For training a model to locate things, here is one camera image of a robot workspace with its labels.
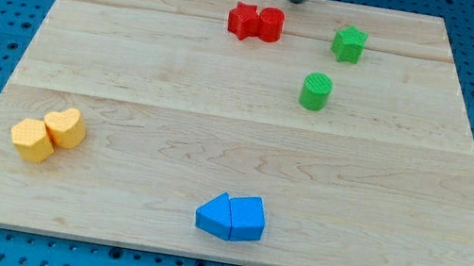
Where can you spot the green star block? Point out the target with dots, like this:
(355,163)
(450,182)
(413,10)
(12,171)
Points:
(348,44)

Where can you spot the red star block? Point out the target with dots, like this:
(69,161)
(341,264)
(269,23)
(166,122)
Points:
(243,21)

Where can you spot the blue pentagon block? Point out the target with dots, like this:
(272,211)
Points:
(248,219)

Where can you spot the blue triangle block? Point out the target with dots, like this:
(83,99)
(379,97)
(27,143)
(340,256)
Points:
(214,217)

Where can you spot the green cylinder block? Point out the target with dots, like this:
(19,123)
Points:
(315,91)

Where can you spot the red cylinder block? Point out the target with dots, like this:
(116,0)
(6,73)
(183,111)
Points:
(271,24)

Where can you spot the light wooden board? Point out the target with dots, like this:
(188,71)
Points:
(178,110)

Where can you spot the yellow heart block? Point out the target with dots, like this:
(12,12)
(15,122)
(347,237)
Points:
(66,128)

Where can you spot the yellow hexagon block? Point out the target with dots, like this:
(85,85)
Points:
(31,140)

